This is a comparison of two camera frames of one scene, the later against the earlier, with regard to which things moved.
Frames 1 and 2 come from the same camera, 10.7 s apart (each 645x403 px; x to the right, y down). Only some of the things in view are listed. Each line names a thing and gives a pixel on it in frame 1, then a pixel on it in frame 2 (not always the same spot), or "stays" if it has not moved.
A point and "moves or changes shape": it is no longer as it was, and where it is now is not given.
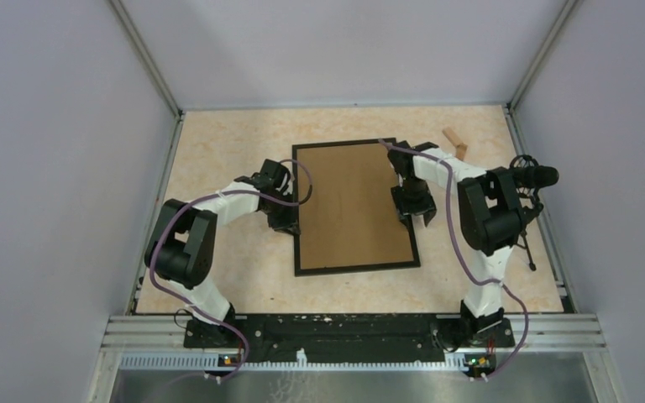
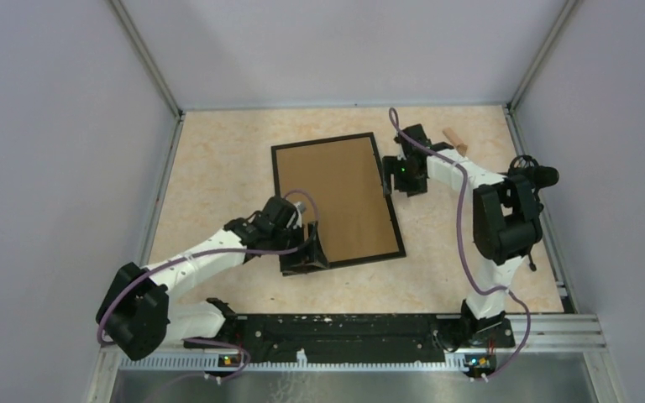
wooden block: [452, 136] stays
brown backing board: [351, 217] moves or changes shape
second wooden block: [461, 151] stays
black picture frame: [351, 222] moves or changes shape
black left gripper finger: [286, 222] to [296, 263]
